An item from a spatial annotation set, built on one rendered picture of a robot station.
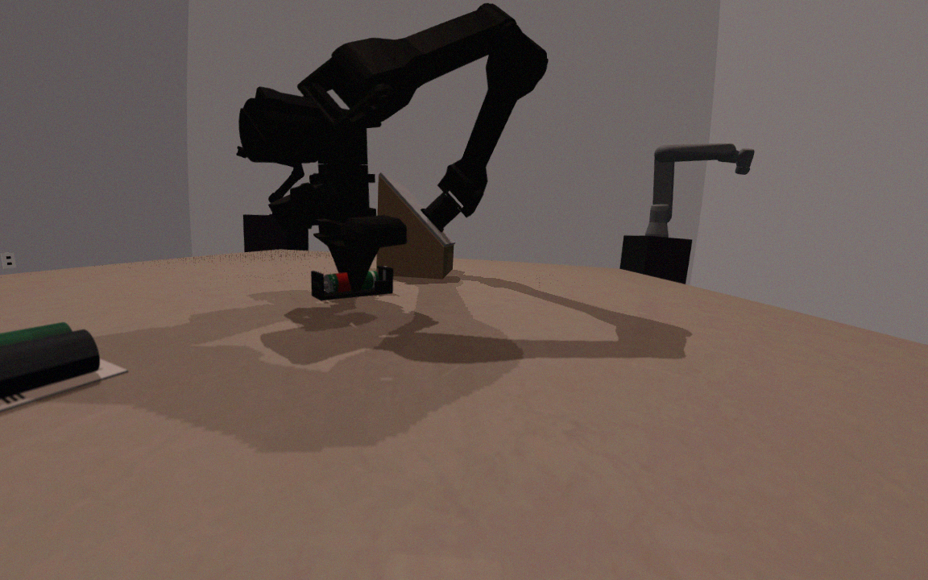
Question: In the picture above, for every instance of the green and red battery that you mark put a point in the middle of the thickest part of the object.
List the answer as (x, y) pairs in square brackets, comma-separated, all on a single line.
[(341, 282)]

